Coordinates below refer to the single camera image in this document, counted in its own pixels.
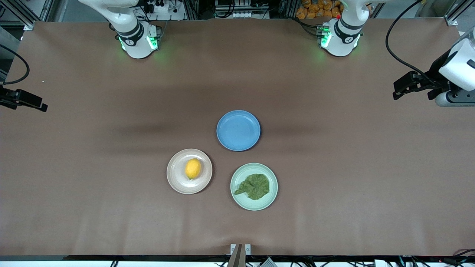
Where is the yellow lemon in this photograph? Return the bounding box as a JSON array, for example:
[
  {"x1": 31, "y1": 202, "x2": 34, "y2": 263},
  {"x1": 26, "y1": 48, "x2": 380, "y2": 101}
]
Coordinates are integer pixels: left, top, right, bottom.
[{"x1": 185, "y1": 158, "x2": 202, "y2": 180}]

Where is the green lettuce leaf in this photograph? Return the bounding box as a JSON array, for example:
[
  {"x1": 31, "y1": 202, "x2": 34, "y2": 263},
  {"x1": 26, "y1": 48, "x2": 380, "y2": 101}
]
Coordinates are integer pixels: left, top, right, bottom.
[{"x1": 234, "y1": 174, "x2": 270, "y2": 201}]

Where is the bag of oranges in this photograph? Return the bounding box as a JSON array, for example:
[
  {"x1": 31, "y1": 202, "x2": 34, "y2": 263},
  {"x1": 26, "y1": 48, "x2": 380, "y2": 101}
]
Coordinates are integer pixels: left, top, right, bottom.
[{"x1": 296, "y1": 0, "x2": 373, "y2": 20}]

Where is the white power strip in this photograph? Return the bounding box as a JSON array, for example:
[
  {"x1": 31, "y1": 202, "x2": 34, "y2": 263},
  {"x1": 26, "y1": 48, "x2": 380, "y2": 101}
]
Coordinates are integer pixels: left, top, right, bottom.
[{"x1": 143, "y1": 0, "x2": 186, "y2": 21}]

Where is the beige pink plate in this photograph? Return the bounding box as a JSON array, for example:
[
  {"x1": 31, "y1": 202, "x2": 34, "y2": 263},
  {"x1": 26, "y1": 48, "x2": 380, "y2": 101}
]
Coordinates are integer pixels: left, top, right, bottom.
[{"x1": 166, "y1": 148, "x2": 213, "y2": 194}]

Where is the blue plate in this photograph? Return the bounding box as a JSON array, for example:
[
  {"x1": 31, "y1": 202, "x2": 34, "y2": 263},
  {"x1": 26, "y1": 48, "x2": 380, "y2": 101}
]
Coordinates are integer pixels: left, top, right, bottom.
[{"x1": 216, "y1": 110, "x2": 261, "y2": 152}]

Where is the light green plate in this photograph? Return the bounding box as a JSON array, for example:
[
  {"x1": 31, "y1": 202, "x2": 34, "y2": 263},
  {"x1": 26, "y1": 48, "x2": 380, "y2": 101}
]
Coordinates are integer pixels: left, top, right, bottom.
[{"x1": 230, "y1": 162, "x2": 278, "y2": 211}]

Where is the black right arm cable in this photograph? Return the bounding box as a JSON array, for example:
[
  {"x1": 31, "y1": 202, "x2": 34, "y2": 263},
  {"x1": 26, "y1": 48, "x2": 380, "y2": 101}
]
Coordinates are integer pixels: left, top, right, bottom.
[{"x1": 0, "y1": 44, "x2": 30, "y2": 85}]

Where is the aluminium frame post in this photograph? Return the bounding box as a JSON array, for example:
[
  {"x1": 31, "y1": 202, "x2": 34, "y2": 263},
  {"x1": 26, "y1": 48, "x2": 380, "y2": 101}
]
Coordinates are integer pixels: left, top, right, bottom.
[
  {"x1": 443, "y1": 0, "x2": 475, "y2": 26},
  {"x1": 0, "y1": 0, "x2": 56, "y2": 31}
]

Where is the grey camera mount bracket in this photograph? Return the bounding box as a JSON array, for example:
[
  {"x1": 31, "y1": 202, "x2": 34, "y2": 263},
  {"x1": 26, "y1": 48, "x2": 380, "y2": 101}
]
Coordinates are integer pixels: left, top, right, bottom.
[{"x1": 227, "y1": 244, "x2": 252, "y2": 267}]

